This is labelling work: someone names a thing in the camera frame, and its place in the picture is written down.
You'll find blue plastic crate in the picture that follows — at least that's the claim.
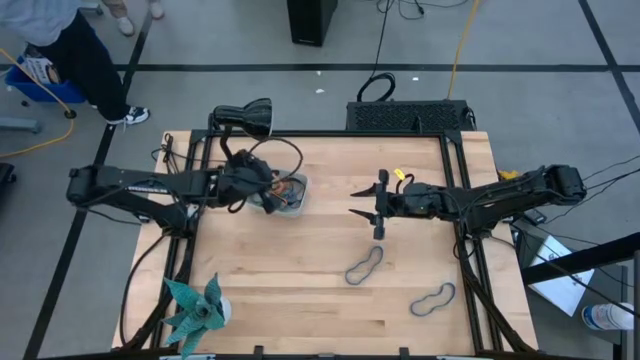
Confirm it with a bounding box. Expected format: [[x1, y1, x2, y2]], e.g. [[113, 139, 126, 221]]
[[4, 54, 87, 105]]

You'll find black desk lamp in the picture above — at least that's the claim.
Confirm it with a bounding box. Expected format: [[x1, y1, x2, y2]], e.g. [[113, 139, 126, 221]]
[[208, 97, 275, 174]]

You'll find person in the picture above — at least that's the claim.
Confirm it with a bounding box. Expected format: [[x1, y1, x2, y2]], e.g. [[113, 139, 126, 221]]
[[0, 0, 151, 126], [102, 0, 166, 37]]

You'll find yellow extension cable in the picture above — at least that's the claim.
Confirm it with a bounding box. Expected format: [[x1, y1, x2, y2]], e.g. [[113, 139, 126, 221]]
[[446, 0, 482, 101]]

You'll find white printed cardboard box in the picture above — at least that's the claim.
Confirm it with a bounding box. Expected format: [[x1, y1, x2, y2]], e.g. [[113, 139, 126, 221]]
[[20, 43, 62, 85]]

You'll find black power cable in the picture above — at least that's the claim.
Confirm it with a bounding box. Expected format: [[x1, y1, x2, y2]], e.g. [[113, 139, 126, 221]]
[[118, 232, 169, 349]]

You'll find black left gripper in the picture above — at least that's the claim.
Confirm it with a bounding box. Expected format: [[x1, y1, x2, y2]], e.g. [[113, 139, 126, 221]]
[[219, 152, 281, 215]]

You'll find white plastic bottle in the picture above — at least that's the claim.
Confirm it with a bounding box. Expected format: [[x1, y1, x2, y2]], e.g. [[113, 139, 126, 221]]
[[581, 302, 636, 332]]

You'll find black metal beam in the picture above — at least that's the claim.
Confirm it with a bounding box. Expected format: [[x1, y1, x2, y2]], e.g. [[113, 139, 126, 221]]
[[520, 232, 640, 286]]

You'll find white paper sheet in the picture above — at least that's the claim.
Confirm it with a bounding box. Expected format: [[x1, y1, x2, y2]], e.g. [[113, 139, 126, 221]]
[[528, 234, 596, 317]]

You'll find white plastic bin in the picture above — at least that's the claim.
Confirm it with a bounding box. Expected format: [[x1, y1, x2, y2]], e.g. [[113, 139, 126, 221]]
[[248, 169, 310, 219]]

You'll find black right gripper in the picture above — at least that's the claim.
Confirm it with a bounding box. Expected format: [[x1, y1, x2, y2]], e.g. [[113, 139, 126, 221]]
[[348, 168, 407, 240]]

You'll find black coiled cable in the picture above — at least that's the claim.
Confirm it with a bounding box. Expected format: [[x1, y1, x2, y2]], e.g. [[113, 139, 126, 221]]
[[355, 0, 401, 103]]

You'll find white plant pot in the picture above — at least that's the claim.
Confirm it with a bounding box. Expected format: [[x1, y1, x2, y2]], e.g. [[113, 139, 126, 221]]
[[218, 294, 233, 325]]

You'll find black aluminium table frame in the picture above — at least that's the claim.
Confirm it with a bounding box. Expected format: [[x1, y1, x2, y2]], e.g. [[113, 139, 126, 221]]
[[119, 128, 539, 354]]

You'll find black perforated computer case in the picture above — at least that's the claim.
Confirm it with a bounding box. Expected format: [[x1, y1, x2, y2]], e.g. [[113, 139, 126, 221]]
[[344, 99, 477, 134]]

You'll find black computer tower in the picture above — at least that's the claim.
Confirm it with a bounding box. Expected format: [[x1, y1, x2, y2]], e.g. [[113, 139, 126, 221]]
[[286, 0, 339, 48]]

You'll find black lamp cord bundle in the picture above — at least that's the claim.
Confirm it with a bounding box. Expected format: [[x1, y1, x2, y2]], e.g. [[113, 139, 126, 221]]
[[151, 130, 187, 176]]

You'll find teal artificial plant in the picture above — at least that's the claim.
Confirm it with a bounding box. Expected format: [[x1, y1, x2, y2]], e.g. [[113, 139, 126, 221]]
[[162, 273, 232, 360]]

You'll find black floor cable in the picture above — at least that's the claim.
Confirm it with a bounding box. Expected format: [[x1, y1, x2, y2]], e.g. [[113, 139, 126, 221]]
[[584, 168, 640, 197], [584, 155, 640, 182]]

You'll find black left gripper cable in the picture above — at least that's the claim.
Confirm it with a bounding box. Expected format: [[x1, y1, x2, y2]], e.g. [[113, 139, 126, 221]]
[[227, 136, 305, 215]]

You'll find yellow floor cable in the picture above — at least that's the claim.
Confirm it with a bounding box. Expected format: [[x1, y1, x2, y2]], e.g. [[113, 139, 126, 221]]
[[0, 47, 76, 159]]

